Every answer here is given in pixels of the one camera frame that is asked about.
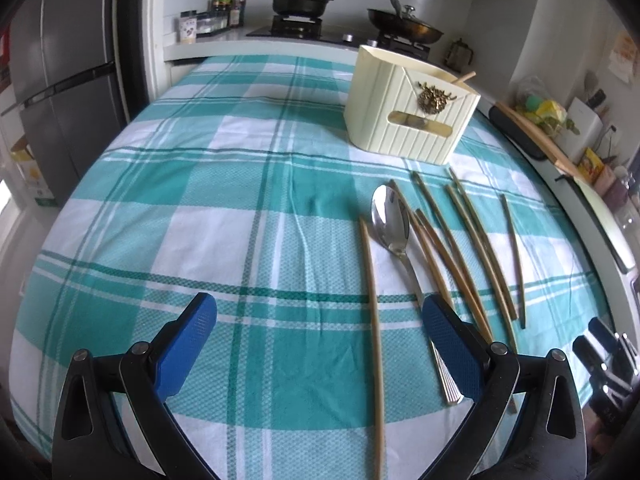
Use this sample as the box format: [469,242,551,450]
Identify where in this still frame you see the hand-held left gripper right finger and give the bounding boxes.
[421,295,588,480]

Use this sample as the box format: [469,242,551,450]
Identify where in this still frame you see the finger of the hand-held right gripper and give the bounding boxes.
[572,335,632,396]
[589,316,640,381]

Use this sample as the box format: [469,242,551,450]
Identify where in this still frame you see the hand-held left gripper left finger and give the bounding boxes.
[52,291,218,480]

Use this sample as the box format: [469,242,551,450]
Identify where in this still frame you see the pile of wooden chopsticks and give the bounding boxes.
[359,167,527,480]

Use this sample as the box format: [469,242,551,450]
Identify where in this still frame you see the metal spoon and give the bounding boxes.
[371,185,465,406]

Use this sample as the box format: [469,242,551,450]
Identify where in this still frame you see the cream ribbed utensil holder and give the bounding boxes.
[342,44,482,166]

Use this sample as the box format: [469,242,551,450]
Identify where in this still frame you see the teal checked tablecloth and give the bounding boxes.
[7,54,618,480]

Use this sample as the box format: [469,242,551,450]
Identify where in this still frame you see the pale green curved panel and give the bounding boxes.
[575,180,638,273]

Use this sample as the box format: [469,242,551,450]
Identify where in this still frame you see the yellow snack packet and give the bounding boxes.
[579,147,606,181]

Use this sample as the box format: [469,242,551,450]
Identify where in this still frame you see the wooden cutting board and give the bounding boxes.
[495,102,588,183]

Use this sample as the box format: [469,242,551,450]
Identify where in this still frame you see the black chair back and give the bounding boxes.
[487,105,556,162]

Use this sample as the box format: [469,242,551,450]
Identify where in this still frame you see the cardboard box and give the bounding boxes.
[10,140,58,208]

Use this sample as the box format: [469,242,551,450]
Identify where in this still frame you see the white carton box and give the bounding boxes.
[565,97,606,153]

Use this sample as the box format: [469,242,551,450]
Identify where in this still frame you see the plastic bag with produce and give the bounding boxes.
[515,76,581,136]

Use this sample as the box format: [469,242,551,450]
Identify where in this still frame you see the grey refrigerator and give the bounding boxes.
[0,0,128,208]

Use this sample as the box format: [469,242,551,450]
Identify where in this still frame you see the glass french press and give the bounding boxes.
[446,37,473,72]

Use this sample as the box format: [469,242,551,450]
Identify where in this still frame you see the white kitchen counter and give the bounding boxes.
[162,25,451,64]

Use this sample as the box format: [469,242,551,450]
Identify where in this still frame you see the dark metal wok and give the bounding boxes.
[366,0,445,45]

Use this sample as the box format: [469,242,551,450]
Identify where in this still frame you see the black rack of spice jars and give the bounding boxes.
[195,10,231,37]

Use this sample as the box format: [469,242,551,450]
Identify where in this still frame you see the glass wok lid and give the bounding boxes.
[381,4,441,30]

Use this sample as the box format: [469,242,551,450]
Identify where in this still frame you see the black gas stove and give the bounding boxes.
[245,15,433,58]

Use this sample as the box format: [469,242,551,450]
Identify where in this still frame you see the black pot with orange lid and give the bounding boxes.
[267,0,335,18]

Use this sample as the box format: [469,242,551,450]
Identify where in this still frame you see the paper notes on wall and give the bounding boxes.
[607,30,638,81]

